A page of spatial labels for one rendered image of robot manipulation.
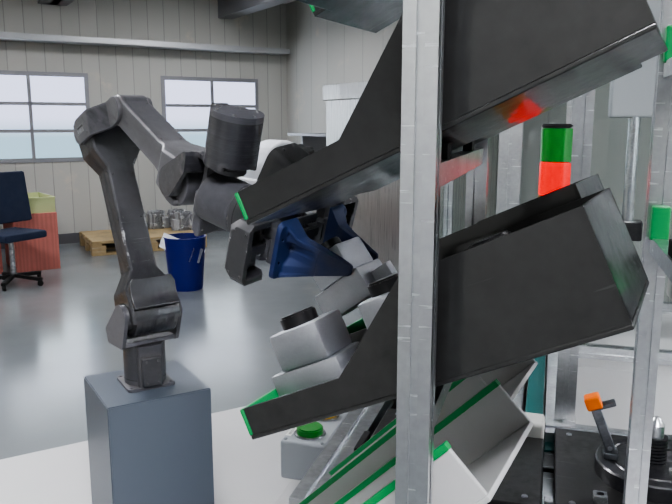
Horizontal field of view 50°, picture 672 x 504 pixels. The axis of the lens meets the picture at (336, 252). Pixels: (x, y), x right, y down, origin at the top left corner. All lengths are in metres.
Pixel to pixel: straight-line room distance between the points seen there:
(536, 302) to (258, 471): 0.85
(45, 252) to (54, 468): 6.29
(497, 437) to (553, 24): 0.33
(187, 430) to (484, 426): 0.52
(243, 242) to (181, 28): 8.88
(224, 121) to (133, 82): 8.52
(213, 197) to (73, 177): 8.33
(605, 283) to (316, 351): 0.23
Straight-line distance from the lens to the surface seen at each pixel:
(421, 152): 0.41
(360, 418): 1.17
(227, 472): 1.23
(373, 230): 6.07
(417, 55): 0.41
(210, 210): 0.77
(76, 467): 1.30
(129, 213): 1.01
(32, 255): 7.52
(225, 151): 0.75
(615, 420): 1.49
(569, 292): 0.43
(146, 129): 0.91
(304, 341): 0.55
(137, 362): 1.01
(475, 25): 0.43
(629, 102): 1.93
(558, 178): 1.10
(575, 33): 0.42
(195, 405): 1.01
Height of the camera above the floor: 1.42
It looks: 10 degrees down
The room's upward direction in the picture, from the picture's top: straight up
